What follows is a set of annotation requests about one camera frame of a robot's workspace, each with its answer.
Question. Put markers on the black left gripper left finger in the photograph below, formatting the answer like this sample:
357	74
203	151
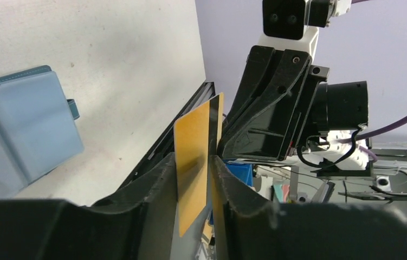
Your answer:
135	222

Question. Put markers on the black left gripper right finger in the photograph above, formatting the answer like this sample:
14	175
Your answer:
249	226

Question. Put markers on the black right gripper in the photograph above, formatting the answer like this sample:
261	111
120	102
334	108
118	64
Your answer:
282	101

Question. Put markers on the blue leather card holder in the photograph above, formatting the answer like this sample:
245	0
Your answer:
37	128

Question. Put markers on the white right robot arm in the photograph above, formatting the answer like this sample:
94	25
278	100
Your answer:
329	152

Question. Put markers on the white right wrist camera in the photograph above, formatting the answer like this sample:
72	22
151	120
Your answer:
295	24

